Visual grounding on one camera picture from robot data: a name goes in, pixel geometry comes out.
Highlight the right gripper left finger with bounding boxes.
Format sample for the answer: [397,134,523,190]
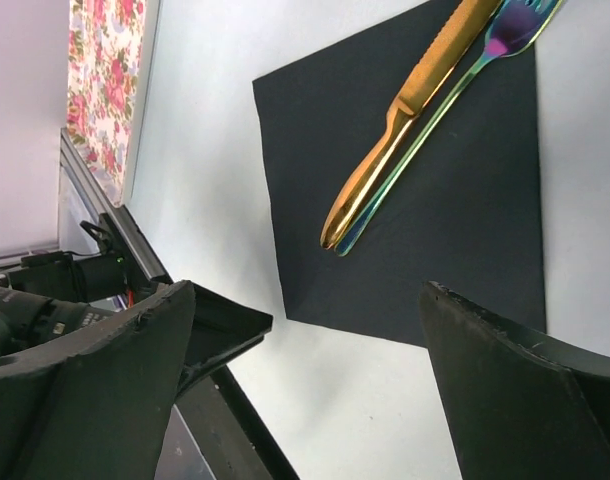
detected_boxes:
[0,281,195,479]

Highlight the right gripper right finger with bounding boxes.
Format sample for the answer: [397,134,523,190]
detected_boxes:
[419,282,610,479]

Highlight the black paper napkin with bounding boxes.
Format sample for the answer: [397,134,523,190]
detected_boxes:
[253,1,546,345]

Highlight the iridescent rainbow fork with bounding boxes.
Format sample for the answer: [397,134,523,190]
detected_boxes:
[331,1,562,256]

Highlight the gold knife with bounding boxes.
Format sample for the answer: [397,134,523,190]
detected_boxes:
[319,0,501,249]

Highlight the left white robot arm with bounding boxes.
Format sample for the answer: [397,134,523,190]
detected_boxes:
[0,214,131,357]

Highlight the floral cloth mat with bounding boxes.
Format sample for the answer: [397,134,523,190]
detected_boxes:
[66,0,148,207]

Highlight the aluminium rail frame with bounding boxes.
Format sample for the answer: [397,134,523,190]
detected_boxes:
[60,128,172,283]

